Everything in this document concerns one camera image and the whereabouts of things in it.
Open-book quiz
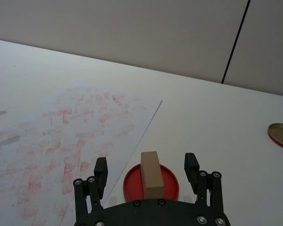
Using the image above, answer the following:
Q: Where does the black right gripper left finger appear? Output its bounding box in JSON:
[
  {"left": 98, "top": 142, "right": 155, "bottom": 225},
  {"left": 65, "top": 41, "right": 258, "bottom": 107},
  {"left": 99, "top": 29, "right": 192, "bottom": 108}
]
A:
[{"left": 73, "top": 157, "right": 109, "bottom": 221}]

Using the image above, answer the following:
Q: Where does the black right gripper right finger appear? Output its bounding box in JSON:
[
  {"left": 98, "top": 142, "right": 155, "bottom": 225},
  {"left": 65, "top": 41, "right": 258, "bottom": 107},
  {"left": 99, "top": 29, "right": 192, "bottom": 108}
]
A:
[{"left": 184, "top": 153, "right": 225, "bottom": 215}]

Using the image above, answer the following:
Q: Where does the white paper with red stamps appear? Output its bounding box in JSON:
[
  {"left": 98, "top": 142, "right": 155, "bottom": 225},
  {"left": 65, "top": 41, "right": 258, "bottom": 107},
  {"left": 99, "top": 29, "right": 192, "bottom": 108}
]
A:
[{"left": 0, "top": 79, "right": 163, "bottom": 226}]

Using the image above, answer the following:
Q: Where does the brown rectangular stamp block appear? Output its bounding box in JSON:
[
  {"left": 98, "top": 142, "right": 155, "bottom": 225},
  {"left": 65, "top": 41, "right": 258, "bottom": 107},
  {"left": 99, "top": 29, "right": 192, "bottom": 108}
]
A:
[{"left": 140, "top": 151, "right": 165, "bottom": 200}]

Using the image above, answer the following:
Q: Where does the gold round tin lid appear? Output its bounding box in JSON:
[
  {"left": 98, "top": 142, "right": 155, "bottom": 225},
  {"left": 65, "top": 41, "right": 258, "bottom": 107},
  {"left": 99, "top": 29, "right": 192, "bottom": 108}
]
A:
[{"left": 267, "top": 123, "right": 283, "bottom": 152}]

